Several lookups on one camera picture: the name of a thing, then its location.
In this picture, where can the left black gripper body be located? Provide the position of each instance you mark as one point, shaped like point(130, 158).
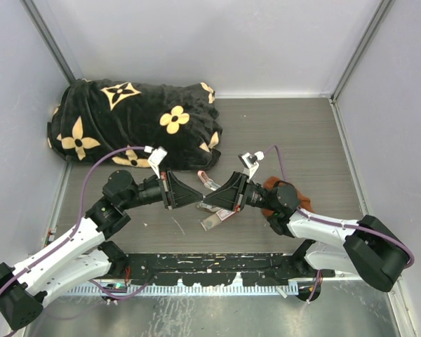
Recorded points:
point(164, 189)

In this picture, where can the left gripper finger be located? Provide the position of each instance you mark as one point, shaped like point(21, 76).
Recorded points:
point(176, 186)
point(180, 199)

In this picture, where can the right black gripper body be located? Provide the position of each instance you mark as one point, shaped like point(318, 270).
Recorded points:
point(241, 202)

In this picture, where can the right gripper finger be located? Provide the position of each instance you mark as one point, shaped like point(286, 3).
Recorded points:
point(227, 204)
point(228, 191)

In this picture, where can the red white staple box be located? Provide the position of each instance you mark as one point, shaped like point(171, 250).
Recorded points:
point(215, 219)

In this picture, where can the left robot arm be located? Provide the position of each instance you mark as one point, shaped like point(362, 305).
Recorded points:
point(85, 251)

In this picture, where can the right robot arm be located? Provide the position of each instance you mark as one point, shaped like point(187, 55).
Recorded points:
point(364, 247)

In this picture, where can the brown cloth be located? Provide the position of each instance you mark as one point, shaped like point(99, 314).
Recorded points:
point(274, 181)

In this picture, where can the black floral plush blanket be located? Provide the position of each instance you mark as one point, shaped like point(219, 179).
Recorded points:
point(98, 117)

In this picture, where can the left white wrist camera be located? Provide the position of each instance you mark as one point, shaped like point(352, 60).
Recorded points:
point(155, 158)

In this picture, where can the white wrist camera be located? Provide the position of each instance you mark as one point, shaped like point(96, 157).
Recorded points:
point(250, 162)
point(155, 158)

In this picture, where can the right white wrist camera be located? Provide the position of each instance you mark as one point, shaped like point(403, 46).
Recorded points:
point(250, 162)

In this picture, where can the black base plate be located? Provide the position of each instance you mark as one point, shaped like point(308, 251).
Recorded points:
point(212, 269)

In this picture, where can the white slotted cable duct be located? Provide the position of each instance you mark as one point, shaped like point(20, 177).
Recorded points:
point(234, 289)

